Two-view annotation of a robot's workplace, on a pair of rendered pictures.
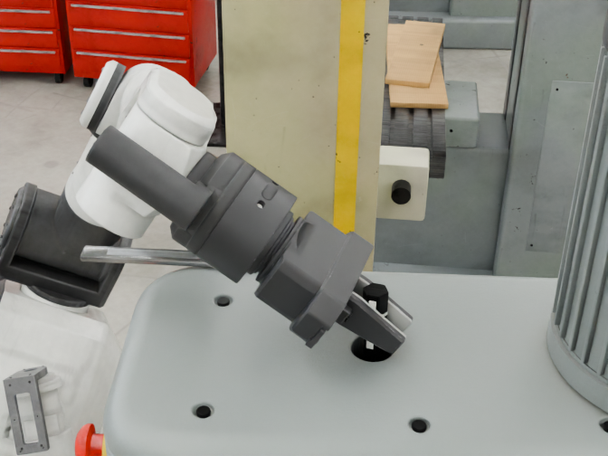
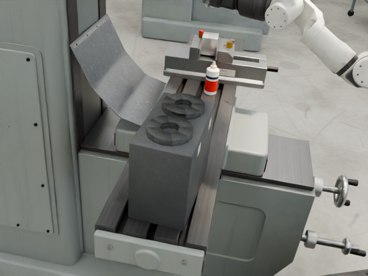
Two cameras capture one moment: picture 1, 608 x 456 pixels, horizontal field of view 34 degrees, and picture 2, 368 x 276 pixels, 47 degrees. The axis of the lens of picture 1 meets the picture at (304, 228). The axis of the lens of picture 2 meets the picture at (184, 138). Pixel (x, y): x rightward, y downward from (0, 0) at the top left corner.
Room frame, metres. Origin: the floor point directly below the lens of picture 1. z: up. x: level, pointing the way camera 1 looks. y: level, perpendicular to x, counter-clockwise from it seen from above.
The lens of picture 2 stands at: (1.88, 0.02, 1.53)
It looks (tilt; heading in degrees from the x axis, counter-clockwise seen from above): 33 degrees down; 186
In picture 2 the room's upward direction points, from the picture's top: 6 degrees clockwise
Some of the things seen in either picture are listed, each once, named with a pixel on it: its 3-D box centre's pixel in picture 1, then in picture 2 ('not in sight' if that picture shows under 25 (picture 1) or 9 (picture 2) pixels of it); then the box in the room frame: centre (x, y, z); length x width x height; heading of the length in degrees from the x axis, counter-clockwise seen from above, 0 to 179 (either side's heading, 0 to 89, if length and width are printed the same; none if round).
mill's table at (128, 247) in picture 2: not in sight; (196, 109); (0.71, -0.06, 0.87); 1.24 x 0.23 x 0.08; 178
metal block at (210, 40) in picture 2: not in sight; (209, 44); (0.51, -0.06, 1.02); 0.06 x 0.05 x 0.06; 1
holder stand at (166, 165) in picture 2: not in sight; (173, 155); (1.17, -0.06, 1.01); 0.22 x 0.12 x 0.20; 174
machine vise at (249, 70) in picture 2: not in sight; (216, 58); (0.51, -0.03, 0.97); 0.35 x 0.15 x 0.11; 91
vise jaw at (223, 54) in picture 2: not in sight; (225, 50); (0.51, 0.00, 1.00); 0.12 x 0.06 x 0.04; 1
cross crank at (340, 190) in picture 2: not in sight; (330, 189); (0.68, 0.44, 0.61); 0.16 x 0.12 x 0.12; 88
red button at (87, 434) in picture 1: (94, 445); not in sight; (0.67, 0.19, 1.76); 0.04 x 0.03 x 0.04; 178
